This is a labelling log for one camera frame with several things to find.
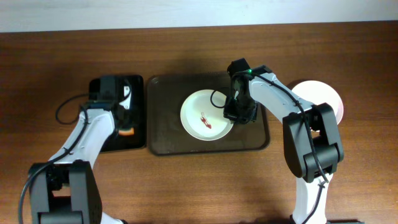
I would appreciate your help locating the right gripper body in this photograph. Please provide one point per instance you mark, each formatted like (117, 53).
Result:
(237, 115)

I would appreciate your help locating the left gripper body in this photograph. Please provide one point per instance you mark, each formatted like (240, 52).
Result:
(125, 119)

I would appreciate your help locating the white plate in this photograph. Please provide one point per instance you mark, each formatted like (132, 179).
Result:
(318, 92)
(201, 118)

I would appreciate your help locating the green and orange sponge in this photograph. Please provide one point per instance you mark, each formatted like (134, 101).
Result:
(126, 132)

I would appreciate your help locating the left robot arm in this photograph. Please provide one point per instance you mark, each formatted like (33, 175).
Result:
(63, 189)

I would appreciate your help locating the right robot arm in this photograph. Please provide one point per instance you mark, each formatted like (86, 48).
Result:
(312, 144)

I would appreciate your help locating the black plastic tray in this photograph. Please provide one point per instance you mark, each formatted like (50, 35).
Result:
(115, 142)

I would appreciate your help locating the brown serving tray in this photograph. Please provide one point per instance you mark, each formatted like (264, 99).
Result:
(165, 133)

